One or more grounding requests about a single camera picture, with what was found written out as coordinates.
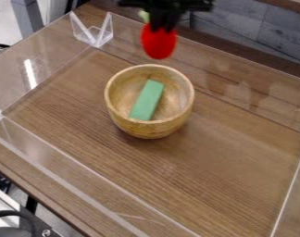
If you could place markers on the red plush strawberry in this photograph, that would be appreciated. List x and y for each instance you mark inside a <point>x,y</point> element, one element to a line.
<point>159,43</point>

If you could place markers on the clear acrylic tray walls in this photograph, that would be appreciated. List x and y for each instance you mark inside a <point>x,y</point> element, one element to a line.
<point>219,179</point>

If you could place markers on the wooden bowl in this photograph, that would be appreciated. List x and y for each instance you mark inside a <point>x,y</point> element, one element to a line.
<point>175,106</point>

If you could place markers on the green rectangular block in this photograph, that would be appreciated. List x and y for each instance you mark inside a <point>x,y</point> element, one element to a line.
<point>147,104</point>

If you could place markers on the grey post upper left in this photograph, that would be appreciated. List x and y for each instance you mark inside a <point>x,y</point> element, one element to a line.
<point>29,16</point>

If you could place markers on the black metal bracket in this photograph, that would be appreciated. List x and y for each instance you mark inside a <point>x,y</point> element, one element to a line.
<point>44,229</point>

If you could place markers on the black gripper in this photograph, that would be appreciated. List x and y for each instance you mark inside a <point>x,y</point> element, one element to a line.
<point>156,7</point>

